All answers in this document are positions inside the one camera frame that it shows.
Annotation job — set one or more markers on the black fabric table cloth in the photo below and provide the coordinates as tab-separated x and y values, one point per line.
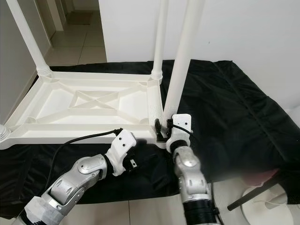
239	103

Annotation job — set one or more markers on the pink round stool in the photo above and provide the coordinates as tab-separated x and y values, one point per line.
262	176

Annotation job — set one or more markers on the white round floor fan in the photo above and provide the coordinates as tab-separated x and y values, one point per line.
272	211

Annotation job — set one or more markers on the white plastic children table top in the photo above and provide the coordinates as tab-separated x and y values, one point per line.
56	117

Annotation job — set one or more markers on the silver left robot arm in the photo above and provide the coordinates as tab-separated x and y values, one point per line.
70	187

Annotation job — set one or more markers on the black metal pole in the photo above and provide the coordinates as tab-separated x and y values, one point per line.
255	196

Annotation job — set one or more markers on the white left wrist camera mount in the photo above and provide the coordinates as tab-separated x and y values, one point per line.
122	144

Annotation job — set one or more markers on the white plastic table leg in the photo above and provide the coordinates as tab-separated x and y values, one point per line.
3	133
183	56
160	37
28	37

